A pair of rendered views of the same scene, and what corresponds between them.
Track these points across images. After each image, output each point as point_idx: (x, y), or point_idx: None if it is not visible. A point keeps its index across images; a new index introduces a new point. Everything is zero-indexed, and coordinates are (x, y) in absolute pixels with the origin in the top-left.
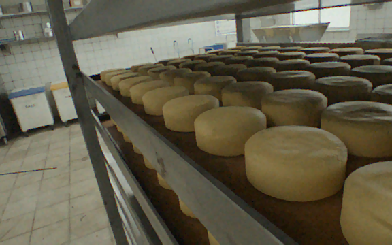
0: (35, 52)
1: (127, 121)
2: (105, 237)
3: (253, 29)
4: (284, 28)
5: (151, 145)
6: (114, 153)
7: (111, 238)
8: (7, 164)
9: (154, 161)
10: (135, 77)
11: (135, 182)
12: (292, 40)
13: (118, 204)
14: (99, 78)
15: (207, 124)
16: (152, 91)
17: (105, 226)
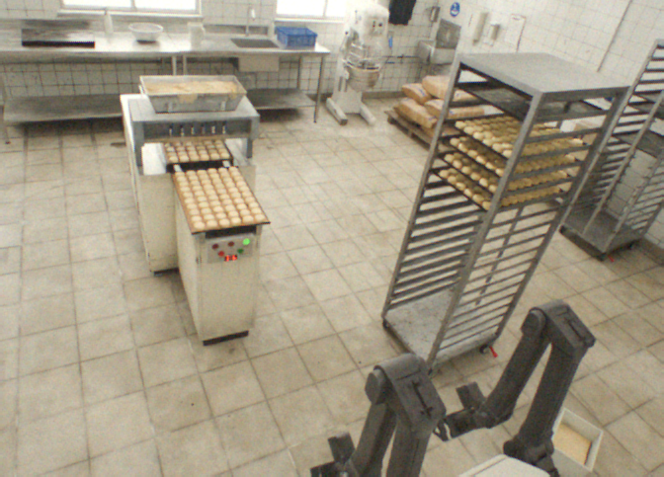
0: None
1: (548, 184)
2: (255, 468)
3: (153, 95)
4: (219, 94)
5: (556, 182)
6: (523, 203)
7: (259, 459)
8: None
9: (555, 184)
10: (517, 182)
11: (538, 198)
12: (225, 106)
13: (173, 467)
14: (491, 195)
15: (551, 177)
16: (535, 180)
17: (229, 476)
